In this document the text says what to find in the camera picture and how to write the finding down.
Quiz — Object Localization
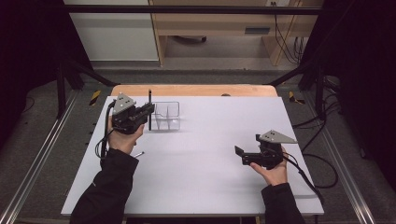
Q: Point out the black horizontal frame bar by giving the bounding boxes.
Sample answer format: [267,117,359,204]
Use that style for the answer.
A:
[62,5,325,16]

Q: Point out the wooden table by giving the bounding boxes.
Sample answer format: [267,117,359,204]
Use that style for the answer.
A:
[110,84,278,97]

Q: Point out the person's right hand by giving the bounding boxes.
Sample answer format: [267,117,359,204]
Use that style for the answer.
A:
[249,147,289,187]

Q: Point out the clear plastic organizer box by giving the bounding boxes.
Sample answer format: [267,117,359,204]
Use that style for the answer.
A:
[146,101,182,132]

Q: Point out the black frame stand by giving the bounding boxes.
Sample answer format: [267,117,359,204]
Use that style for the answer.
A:
[267,60,327,121]
[55,58,121,119]

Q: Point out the dark curtain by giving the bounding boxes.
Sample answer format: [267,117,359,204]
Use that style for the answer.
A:
[0,0,92,152]
[300,0,396,192]

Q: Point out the hanging black cables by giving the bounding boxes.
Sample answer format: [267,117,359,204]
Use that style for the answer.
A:
[270,1,305,65]

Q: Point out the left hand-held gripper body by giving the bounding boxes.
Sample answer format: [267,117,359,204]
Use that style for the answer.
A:
[110,92,148,135]

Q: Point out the black pen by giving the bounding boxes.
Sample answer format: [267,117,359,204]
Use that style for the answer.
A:
[148,89,153,132]

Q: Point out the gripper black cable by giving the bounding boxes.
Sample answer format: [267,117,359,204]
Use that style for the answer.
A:
[94,101,117,168]
[281,151,339,203]

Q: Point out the white board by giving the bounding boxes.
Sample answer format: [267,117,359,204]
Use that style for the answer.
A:
[61,95,325,217]

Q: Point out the white cabinet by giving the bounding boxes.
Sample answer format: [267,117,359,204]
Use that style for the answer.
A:
[63,0,160,62]

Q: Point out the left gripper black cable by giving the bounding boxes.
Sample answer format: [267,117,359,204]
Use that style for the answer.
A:
[94,101,117,168]

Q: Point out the black floor cables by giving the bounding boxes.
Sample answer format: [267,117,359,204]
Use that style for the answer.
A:
[292,76,342,153]

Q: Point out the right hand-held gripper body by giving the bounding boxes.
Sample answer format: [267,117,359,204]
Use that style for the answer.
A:
[242,130,298,171]

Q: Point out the yellow black tape piece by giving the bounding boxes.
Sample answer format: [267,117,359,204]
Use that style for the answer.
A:
[89,90,103,106]
[288,91,306,105]

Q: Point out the aluminium floor rail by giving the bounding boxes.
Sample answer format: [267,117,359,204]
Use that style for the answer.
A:
[303,92,378,224]
[0,90,79,224]

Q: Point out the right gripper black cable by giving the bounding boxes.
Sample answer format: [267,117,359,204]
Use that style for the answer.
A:
[281,151,339,203]

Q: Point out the light wooden desk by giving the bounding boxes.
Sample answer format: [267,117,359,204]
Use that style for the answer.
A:
[148,0,324,67]

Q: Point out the person's left hand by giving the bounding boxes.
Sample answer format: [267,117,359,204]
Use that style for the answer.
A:
[106,116,146,156]

